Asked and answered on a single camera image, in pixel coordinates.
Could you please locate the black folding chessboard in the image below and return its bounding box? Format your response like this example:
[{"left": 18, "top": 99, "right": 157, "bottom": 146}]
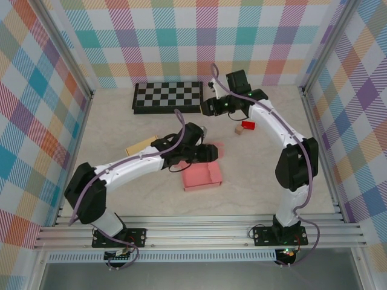
[{"left": 131, "top": 81, "right": 206, "bottom": 115}]

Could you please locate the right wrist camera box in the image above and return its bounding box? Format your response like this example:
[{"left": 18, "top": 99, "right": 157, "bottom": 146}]
[{"left": 208, "top": 77, "right": 224, "bottom": 99}]

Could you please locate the slotted grey cable duct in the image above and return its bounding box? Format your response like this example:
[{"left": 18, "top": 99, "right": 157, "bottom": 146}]
[{"left": 47, "top": 252, "right": 281, "bottom": 263}]

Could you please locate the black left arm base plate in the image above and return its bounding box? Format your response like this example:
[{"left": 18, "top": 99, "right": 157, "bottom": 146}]
[{"left": 91, "top": 228, "right": 148, "bottom": 249}]

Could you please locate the aluminium mounting rail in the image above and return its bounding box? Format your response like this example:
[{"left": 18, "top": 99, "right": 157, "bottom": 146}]
[{"left": 33, "top": 214, "right": 368, "bottom": 250}]

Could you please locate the aluminium side rail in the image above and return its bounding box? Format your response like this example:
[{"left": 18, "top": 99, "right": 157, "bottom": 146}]
[
  {"left": 53, "top": 90, "right": 95, "bottom": 227},
  {"left": 301, "top": 86, "right": 347, "bottom": 223}
]

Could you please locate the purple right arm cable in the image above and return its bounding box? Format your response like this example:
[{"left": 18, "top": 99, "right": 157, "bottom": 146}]
[{"left": 210, "top": 62, "right": 320, "bottom": 268}]

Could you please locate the aluminium frame post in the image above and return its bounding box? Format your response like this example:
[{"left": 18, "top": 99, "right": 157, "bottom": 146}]
[
  {"left": 298, "top": 0, "right": 356, "bottom": 94},
  {"left": 34, "top": 0, "right": 95, "bottom": 100}
]

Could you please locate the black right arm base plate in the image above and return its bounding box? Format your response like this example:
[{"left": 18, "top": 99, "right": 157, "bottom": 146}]
[{"left": 252, "top": 225, "right": 309, "bottom": 247}]

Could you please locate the small controller board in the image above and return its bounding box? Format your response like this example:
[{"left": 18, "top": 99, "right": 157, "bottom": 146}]
[
  {"left": 277, "top": 247, "right": 296, "bottom": 260},
  {"left": 104, "top": 248, "right": 133, "bottom": 261}
]

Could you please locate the yellow paper box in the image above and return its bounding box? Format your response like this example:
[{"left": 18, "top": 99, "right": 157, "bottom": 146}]
[{"left": 125, "top": 136, "right": 160, "bottom": 156}]

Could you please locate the pink paper box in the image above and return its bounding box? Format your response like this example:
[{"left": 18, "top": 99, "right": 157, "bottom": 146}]
[{"left": 181, "top": 141, "right": 226, "bottom": 193}]

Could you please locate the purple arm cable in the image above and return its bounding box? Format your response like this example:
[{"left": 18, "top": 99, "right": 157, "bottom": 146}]
[
  {"left": 210, "top": 62, "right": 320, "bottom": 268},
  {"left": 68, "top": 109, "right": 187, "bottom": 271}
]

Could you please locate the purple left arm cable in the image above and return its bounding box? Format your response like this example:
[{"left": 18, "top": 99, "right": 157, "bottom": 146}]
[{"left": 68, "top": 109, "right": 187, "bottom": 271}]

